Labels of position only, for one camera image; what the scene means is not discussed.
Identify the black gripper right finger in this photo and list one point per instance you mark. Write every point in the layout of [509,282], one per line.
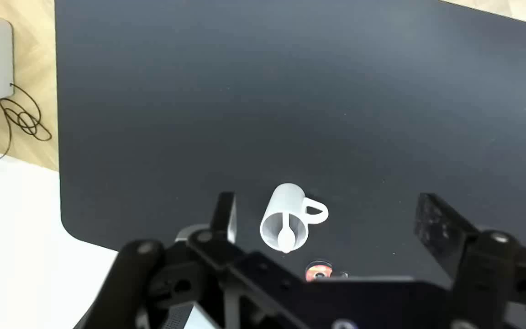
[493,274]

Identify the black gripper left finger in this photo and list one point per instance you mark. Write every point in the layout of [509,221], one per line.
[153,285]

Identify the white ceramic cup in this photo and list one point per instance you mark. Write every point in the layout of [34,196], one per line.
[287,201]

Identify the orange round connector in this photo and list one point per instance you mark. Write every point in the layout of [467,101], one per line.
[318,271]

